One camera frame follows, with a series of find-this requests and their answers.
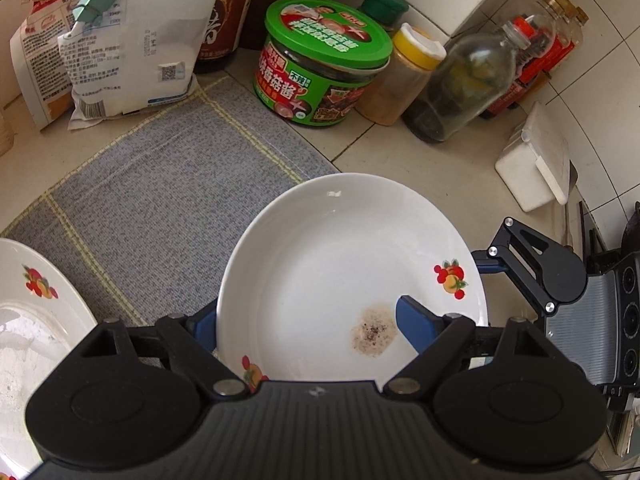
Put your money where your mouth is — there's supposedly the dark cookware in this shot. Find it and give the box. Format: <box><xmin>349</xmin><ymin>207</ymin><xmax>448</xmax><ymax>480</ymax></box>
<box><xmin>622</xmin><ymin>202</ymin><xmax>640</xmax><ymax>261</ymax></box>

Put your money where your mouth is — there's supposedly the white and red bag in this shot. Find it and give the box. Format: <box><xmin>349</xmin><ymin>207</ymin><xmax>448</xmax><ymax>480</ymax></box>
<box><xmin>10</xmin><ymin>0</ymin><xmax>101</xmax><ymax>132</ymax></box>

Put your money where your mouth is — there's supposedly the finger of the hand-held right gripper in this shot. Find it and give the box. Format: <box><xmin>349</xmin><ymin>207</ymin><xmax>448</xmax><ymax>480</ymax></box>
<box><xmin>472</xmin><ymin>217</ymin><xmax>556</xmax><ymax>313</ymax></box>

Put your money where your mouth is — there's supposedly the clear glass bottle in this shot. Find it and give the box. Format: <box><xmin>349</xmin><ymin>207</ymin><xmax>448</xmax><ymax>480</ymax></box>
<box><xmin>401</xmin><ymin>16</ymin><xmax>536</xmax><ymax>143</ymax></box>

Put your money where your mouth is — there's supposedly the yellow-capped spice bottle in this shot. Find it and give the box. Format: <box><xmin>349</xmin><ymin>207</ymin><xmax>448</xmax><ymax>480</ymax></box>
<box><xmin>356</xmin><ymin>23</ymin><xmax>447</xmax><ymax>127</ymax></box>

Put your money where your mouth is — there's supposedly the dark soy sauce bottle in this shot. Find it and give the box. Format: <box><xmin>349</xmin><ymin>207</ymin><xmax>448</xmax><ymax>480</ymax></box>
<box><xmin>195</xmin><ymin>0</ymin><xmax>264</xmax><ymax>76</ymax></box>

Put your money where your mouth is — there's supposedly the green-capped bottle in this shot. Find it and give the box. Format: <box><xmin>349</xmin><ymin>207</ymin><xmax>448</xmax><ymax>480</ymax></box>
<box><xmin>357</xmin><ymin>0</ymin><xmax>410</xmax><ymax>36</ymax></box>

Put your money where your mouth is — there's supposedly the white seasoning box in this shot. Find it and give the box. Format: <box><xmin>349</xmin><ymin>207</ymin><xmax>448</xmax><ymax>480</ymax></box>
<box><xmin>495</xmin><ymin>101</ymin><xmax>572</xmax><ymax>213</ymax></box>

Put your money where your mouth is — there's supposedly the grey woven mat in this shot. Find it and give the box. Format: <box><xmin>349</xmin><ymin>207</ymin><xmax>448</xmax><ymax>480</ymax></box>
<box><xmin>0</xmin><ymin>77</ymin><xmax>341</xmax><ymax>331</ymax></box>

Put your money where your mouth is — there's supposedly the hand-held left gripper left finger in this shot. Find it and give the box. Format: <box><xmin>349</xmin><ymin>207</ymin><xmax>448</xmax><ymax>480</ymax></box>
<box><xmin>80</xmin><ymin>305</ymin><xmax>251</xmax><ymax>402</ymax></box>

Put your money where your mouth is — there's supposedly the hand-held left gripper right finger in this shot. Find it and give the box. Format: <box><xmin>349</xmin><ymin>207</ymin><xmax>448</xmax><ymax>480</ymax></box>
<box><xmin>382</xmin><ymin>296</ymin><xmax>556</xmax><ymax>397</ymax></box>

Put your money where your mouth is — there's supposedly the green-lidded sauce jar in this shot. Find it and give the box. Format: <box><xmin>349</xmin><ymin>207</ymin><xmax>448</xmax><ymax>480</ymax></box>
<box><xmin>252</xmin><ymin>0</ymin><xmax>394</xmax><ymax>128</ymax></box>

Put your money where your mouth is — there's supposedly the white fruit-print plate with stain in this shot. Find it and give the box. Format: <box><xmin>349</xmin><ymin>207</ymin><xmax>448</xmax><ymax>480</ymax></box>
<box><xmin>216</xmin><ymin>172</ymin><xmax>490</xmax><ymax>393</ymax></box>

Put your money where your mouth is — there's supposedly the white bag with blue print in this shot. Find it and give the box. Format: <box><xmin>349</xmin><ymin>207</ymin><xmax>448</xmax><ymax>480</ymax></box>
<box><xmin>57</xmin><ymin>0</ymin><xmax>223</xmax><ymax>123</ymax></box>

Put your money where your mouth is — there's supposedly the red-labelled bottle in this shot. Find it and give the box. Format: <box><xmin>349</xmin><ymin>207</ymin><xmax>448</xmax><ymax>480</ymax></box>
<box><xmin>482</xmin><ymin>0</ymin><xmax>590</xmax><ymax>120</ymax></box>

